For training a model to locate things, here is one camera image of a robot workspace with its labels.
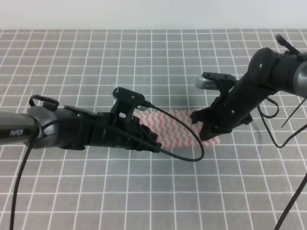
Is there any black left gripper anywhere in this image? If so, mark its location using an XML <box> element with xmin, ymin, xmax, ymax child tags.
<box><xmin>91</xmin><ymin>112</ymin><xmax>162</xmax><ymax>153</ymax></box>

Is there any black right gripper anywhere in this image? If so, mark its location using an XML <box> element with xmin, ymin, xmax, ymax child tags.
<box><xmin>190</xmin><ymin>92</ymin><xmax>252</xmax><ymax>141</ymax></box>

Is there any pink white wavy striped towel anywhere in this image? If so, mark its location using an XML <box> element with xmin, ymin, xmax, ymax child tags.
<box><xmin>133</xmin><ymin>110</ymin><xmax>220</xmax><ymax>148</ymax></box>

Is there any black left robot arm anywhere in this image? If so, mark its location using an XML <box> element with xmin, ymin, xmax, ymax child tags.
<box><xmin>0</xmin><ymin>95</ymin><xmax>162</xmax><ymax>152</ymax></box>

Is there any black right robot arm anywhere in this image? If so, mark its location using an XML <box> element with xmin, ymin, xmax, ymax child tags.
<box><xmin>190</xmin><ymin>34</ymin><xmax>307</xmax><ymax>140</ymax></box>

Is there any grey grid tablecloth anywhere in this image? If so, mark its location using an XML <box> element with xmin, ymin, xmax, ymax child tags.
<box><xmin>0</xmin><ymin>29</ymin><xmax>307</xmax><ymax>230</ymax></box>

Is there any black left camera cable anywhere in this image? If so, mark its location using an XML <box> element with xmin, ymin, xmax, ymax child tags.
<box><xmin>8</xmin><ymin>100</ymin><xmax>205</xmax><ymax>230</ymax></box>

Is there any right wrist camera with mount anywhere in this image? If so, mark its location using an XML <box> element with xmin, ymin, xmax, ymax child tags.
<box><xmin>195</xmin><ymin>72</ymin><xmax>237</xmax><ymax>96</ymax></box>

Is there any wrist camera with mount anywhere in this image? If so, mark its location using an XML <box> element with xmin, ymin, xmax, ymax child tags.
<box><xmin>110</xmin><ymin>87</ymin><xmax>145</xmax><ymax>120</ymax></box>
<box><xmin>195</xmin><ymin>72</ymin><xmax>237</xmax><ymax>96</ymax></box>

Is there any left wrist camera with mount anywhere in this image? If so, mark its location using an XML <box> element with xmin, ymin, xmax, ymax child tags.
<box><xmin>110</xmin><ymin>87</ymin><xmax>145</xmax><ymax>120</ymax></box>

